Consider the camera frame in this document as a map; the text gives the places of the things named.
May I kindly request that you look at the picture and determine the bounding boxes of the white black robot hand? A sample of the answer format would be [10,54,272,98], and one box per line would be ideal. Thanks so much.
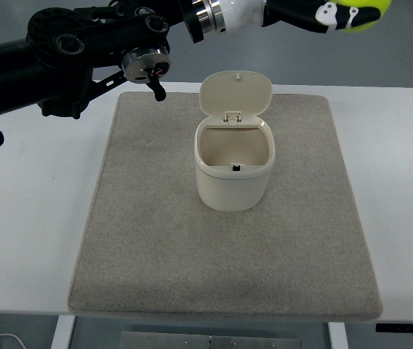
[214,1,380,33]

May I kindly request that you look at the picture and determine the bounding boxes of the beige felt mat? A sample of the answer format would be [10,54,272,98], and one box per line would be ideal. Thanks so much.
[68,92,382,322]

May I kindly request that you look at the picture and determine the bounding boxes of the white table leg right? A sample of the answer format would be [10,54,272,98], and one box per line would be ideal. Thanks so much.
[328,322,349,349]

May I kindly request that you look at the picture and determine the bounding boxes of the white table leg left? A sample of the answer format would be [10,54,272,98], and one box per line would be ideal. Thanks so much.
[51,316,76,349]

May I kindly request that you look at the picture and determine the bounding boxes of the white table leg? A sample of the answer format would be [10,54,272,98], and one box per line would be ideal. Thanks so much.
[51,316,76,349]
[328,322,349,349]

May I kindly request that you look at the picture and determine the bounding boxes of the grey metal base plate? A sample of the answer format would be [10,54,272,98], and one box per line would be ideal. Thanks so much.
[119,332,302,349]

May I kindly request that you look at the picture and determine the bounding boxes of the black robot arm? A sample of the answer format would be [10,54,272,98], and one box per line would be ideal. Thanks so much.
[0,1,225,119]

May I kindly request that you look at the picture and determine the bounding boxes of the black desk control panel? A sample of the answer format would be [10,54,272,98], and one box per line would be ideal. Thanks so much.
[375,323,413,334]

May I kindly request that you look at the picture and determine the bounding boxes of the yellow tennis ball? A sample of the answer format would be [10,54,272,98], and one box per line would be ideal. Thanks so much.
[334,0,391,32]

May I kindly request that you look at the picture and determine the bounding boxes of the beige lidded plastic bin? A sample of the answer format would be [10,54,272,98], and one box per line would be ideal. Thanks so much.
[194,71,276,212]

